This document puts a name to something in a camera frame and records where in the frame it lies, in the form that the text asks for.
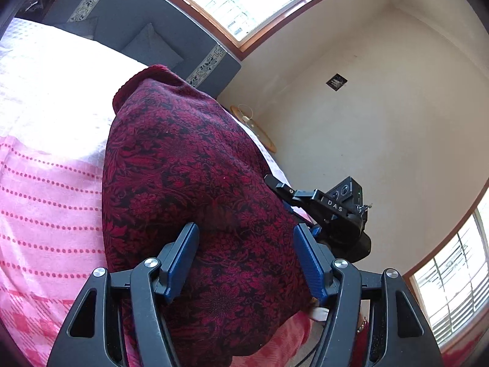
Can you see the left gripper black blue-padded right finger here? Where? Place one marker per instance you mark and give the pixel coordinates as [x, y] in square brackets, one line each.
[398, 333]

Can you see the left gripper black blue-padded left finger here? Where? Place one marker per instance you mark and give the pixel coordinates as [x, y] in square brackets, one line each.
[92, 332]

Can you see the dark red floral sweater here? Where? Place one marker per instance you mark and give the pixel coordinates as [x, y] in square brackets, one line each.
[174, 156]

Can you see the person's right hand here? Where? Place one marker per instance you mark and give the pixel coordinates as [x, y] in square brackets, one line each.
[362, 323]

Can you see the side window with blinds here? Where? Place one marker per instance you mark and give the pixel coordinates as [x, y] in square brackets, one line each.
[451, 285]

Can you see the round wooden glass side table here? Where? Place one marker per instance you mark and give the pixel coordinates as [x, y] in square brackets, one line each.
[245, 115]

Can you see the pink checkered bed sheet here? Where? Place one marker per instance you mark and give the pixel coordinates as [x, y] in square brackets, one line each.
[56, 110]

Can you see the grey square cushion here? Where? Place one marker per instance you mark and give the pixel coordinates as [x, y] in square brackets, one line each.
[149, 48]

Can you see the grey sofa with patterned stripes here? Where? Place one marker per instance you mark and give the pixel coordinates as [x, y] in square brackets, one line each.
[207, 65]

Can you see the black camera box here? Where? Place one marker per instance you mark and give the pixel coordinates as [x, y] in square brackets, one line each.
[349, 193]

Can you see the dark wall switch plate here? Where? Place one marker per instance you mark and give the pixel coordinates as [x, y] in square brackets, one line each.
[336, 82]

